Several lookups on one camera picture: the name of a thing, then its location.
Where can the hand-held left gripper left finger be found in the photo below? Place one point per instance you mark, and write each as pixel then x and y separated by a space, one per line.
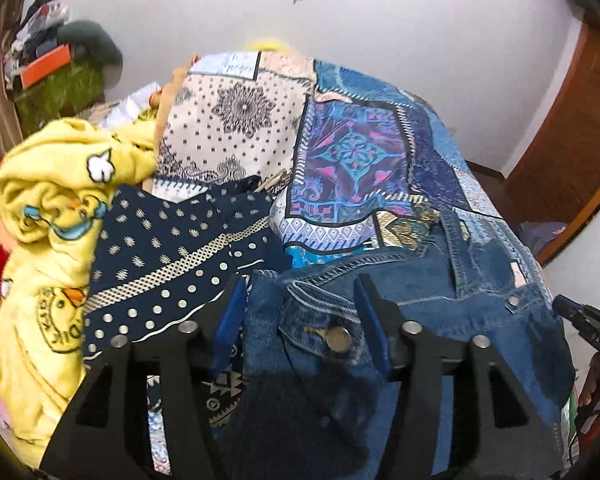
pixel 230 320

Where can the purple cloth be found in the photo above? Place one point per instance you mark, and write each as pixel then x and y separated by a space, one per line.
pixel 542 235

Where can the grey plush toy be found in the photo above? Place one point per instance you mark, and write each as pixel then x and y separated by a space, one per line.
pixel 92 45

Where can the white crumpled cloth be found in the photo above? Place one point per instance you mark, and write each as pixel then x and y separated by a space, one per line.
pixel 130 105

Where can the orange box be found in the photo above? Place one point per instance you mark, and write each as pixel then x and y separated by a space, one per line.
pixel 45 65

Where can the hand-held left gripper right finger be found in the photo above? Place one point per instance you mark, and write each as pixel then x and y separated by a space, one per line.
pixel 371 320

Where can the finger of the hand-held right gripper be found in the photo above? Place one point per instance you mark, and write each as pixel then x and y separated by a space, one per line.
pixel 590 330
pixel 587 425

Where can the pile of mixed clothes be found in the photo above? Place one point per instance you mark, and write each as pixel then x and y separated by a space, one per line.
pixel 35 20

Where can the yellow fluffy object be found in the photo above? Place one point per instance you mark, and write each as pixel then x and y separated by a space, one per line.
pixel 264 45

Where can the navy dotted cloth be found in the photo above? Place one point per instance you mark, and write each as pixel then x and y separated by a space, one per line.
pixel 170 250

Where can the white heart-print wardrobe door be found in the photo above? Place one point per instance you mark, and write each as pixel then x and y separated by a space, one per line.
pixel 595 260

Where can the yellow cartoon blanket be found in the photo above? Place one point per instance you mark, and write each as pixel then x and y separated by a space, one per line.
pixel 45 220

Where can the patchwork patterned bedspread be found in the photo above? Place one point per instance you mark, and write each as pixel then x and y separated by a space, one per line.
pixel 350 155

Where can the green patterned cloth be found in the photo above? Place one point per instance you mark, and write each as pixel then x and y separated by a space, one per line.
pixel 60 95

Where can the blue denim jacket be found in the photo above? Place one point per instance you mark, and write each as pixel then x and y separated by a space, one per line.
pixel 480 285

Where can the brown wooden door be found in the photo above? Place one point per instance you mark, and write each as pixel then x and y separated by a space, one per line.
pixel 565 150

